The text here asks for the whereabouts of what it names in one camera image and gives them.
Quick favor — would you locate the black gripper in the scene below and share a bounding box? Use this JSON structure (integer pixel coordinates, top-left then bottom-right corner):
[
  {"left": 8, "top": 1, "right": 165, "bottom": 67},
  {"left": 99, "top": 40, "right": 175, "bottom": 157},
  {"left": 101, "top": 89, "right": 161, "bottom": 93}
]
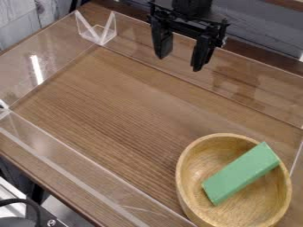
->
[{"left": 149, "top": 0, "right": 230, "bottom": 72}]

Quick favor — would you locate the green rectangular block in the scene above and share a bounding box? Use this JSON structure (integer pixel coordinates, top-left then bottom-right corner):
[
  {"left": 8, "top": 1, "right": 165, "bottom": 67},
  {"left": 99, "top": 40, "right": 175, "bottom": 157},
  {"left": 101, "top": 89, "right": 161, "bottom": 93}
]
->
[{"left": 202, "top": 142, "right": 281, "bottom": 206}]

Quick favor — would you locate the brown wooden bowl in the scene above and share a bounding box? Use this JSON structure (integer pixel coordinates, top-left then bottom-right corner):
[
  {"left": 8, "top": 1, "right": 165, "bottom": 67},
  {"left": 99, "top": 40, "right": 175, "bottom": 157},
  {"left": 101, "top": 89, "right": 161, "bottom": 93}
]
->
[{"left": 175, "top": 133, "right": 293, "bottom": 227}]

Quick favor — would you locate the clear acrylic corner bracket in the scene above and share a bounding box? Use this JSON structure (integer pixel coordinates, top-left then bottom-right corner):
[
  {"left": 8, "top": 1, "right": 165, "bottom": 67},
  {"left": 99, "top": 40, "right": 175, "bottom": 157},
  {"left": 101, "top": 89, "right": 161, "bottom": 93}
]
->
[{"left": 75, "top": 11, "right": 118, "bottom": 46}]

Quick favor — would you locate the clear acrylic enclosure wall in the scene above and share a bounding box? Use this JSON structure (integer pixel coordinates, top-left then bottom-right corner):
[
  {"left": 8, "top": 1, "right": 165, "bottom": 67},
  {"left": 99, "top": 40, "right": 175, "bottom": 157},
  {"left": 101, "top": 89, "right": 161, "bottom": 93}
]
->
[{"left": 0, "top": 6, "right": 303, "bottom": 227}]

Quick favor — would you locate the black cable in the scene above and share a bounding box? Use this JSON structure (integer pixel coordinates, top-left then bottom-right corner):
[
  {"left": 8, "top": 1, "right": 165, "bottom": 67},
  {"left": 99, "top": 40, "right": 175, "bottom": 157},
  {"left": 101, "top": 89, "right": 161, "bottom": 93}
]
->
[{"left": 0, "top": 198, "right": 43, "bottom": 227}]

